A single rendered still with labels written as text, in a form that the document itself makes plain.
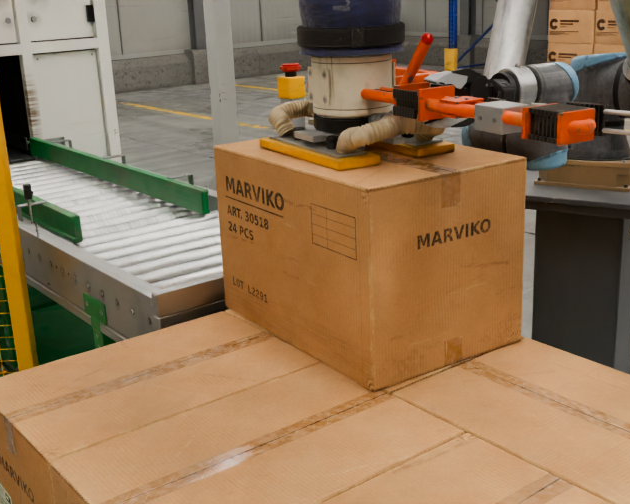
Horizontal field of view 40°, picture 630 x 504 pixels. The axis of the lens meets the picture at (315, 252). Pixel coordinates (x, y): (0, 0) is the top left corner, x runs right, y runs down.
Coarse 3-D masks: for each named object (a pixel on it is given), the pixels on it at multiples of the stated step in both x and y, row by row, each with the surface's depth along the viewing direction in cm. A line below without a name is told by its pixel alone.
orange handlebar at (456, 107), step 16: (400, 80) 197; (416, 80) 199; (368, 96) 177; (384, 96) 172; (448, 96) 164; (464, 96) 160; (448, 112) 157; (464, 112) 153; (512, 112) 143; (576, 128) 132; (592, 128) 133
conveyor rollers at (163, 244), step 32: (64, 192) 343; (96, 192) 341; (128, 192) 340; (96, 224) 295; (128, 224) 293; (160, 224) 290; (192, 224) 288; (128, 256) 257; (160, 256) 261; (192, 256) 257; (160, 288) 232
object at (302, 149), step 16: (304, 128) 191; (272, 144) 192; (288, 144) 189; (304, 144) 186; (320, 144) 185; (336, 144) 179; (320, 160) 176; (336, 160) 171; (352, 160) 171; (368, 160) 173
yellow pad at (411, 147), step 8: (408, 136) 188; (376, 144) 191; (384, 144) 189; (392, 144) 186; (400, 144) 184; (408, 144) 184; (416, 144) 182; (424, 144) 183; (432, 144) 183; (440, 144) 182; (448, 144) 183; (400, 152) 184; (408, 152) 182; (416, 152) 179; (424, 152) 180; (432, 152) 181; (440, 152) 182; (448, 152) 183
